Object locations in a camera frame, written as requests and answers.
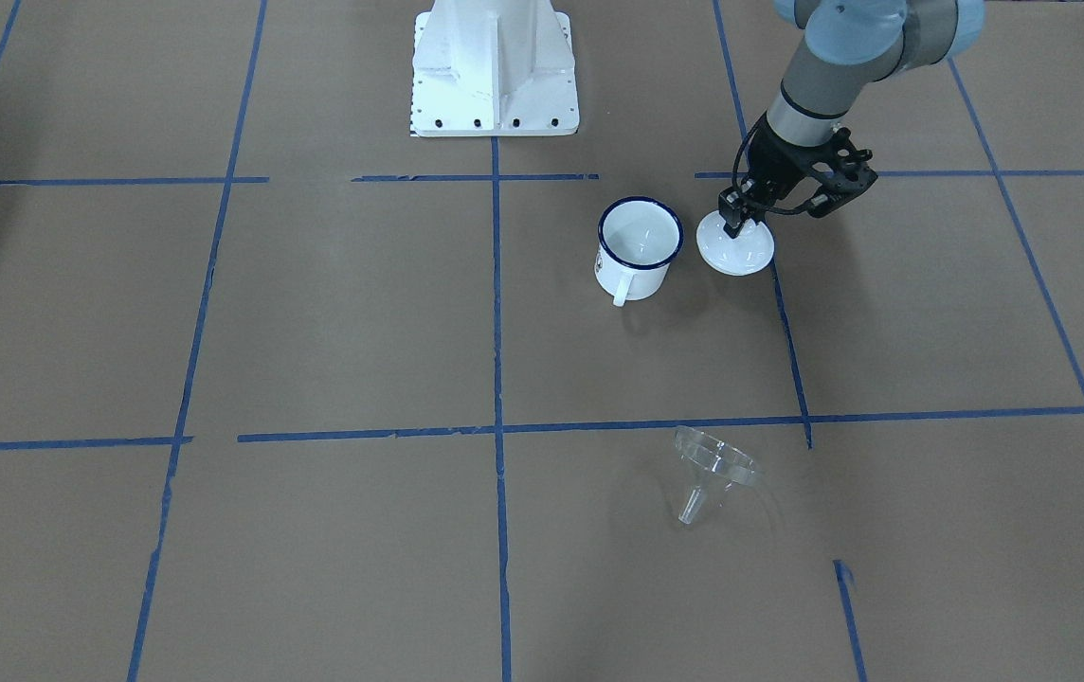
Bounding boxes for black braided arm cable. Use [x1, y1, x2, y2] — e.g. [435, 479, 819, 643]
[732, 128, 833, 217]

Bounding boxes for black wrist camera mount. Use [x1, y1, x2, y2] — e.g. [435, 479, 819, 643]
[804, 128, 878, 219]

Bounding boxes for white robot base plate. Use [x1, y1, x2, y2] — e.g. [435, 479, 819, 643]
[408, 11, 582, 138]

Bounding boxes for white enamel mug blue rim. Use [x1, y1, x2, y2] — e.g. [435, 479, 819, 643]
[594, 197, 684, 307]

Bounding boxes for white ceramic lid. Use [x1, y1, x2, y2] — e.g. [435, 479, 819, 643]
[696, 213, 775, 276]

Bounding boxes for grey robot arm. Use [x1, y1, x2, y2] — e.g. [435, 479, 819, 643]
[719, 1, 985, 239]

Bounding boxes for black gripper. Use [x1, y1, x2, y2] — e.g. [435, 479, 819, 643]
[717, 118, 837, 240]

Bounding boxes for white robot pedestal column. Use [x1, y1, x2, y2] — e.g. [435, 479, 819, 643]
[411, 1, 578, 110]

